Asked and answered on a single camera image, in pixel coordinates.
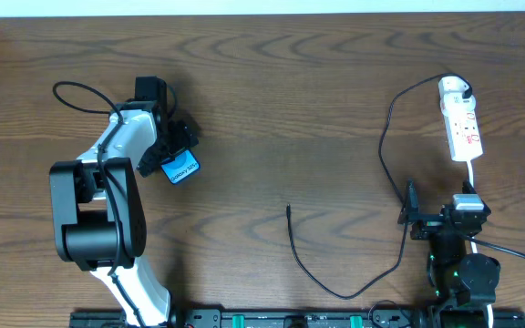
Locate blue Samsung Galaxy smartphone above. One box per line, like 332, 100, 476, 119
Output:
160, 149, 201, 184

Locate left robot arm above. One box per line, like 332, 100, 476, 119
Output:
49, 77, 201, 327

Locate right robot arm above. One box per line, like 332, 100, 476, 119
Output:
398, 180, 500, 328

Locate white power strip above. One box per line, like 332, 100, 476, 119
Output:
440, 93, 483, 162

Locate white USB wall charger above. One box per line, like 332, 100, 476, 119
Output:
438, 76, 476, 117

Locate black USB charging cable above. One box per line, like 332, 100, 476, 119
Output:
285, 72, 474, 301

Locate white power strip cord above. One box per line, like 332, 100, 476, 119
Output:
465, 159, 495, 328

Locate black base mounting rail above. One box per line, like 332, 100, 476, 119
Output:
67, 307, 525, 328

